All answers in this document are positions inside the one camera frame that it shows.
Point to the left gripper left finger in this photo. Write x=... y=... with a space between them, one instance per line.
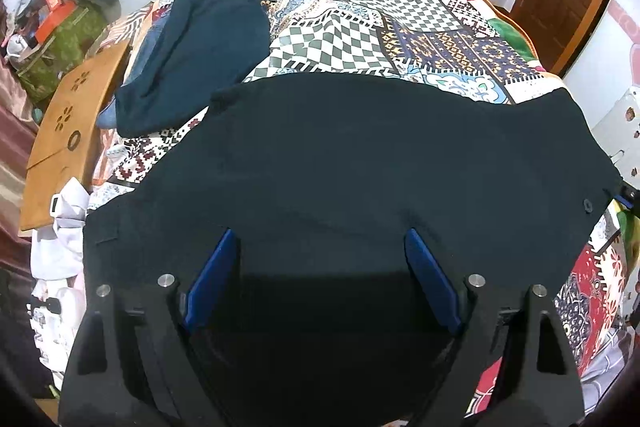
x=132 y=363

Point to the green fabric storage basket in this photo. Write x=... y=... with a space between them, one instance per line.
x=65 y=47

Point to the white crumpled garment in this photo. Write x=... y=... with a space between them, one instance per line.
x=59 y=299

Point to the black pants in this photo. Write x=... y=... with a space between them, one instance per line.
x=320 y=177

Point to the white appliance with stickers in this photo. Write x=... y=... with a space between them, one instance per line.
x=617 y=133

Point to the folded dark teal garment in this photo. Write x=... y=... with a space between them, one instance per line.
x=205 y=46

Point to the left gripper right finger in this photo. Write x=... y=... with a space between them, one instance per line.
x=509 y=362

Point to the patchwork patterned bedspread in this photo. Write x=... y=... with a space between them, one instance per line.
x=456 y=46

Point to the orange box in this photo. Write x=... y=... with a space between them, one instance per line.
x=58 y=11

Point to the folded blue jeans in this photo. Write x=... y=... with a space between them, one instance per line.
x=143 y=47

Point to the wooden lap desk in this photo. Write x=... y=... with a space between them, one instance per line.
x=67 y=143

